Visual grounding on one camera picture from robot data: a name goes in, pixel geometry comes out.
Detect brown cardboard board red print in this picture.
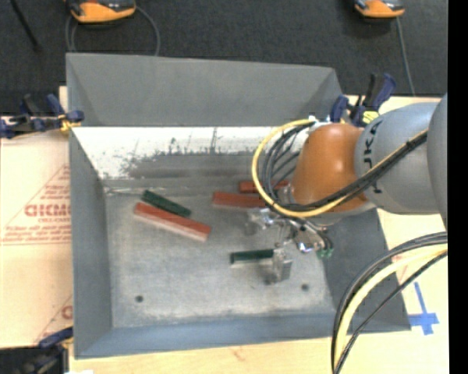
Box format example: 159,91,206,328
0,85,76,351

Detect grey metal bin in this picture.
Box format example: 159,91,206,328
65,51,411,360

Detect long red-brown flat block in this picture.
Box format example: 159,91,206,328
133,201,213,243

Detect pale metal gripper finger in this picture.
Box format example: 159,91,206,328
263,249,294,286
244,207,276,237

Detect dark green flat block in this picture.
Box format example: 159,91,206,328
229,248,276,266
140,189,193,218

